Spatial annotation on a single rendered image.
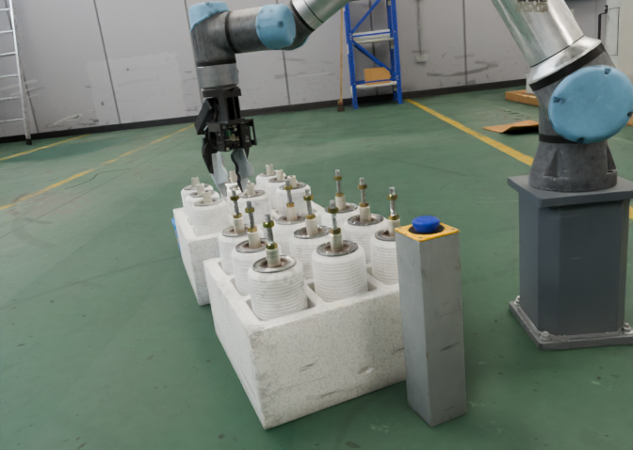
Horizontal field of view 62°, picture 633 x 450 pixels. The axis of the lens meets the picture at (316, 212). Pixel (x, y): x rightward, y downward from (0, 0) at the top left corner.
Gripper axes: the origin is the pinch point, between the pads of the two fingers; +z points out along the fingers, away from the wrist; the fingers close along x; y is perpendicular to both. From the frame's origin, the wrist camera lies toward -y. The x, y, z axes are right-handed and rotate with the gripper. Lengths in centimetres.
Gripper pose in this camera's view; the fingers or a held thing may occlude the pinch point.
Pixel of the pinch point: (232, 187)
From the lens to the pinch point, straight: 110.2
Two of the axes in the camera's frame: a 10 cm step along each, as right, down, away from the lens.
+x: 8.2, -2.4, 5.2
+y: 5.6, 1.6, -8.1
